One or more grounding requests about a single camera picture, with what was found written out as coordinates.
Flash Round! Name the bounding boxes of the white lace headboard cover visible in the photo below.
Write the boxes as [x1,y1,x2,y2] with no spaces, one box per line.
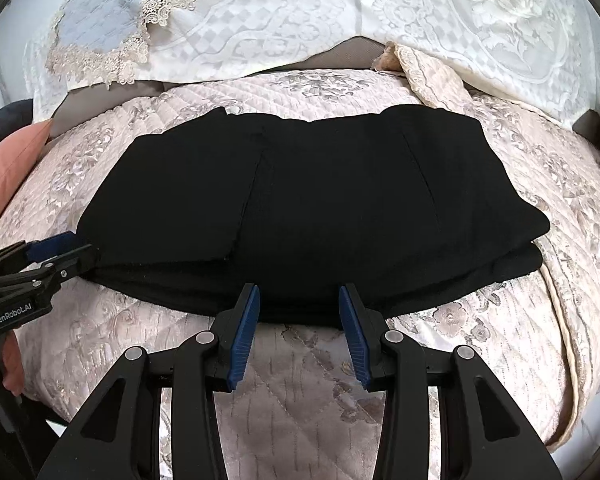
[23,0,600,126]

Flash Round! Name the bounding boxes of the grey blue bed headboard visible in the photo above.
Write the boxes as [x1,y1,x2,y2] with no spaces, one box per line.
[56,0,147,53]

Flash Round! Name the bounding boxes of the pink cushion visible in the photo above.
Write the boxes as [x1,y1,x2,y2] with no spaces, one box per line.
[0,119,53,217]

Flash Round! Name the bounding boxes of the person's left hand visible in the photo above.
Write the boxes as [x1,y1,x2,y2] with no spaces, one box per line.
[1,330,24,396]

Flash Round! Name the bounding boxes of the black pants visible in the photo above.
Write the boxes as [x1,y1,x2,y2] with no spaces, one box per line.
[76,105,550,327]

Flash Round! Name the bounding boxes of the dark blue cushion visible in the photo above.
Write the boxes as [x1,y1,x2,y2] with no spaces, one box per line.
[0,99,33,143]

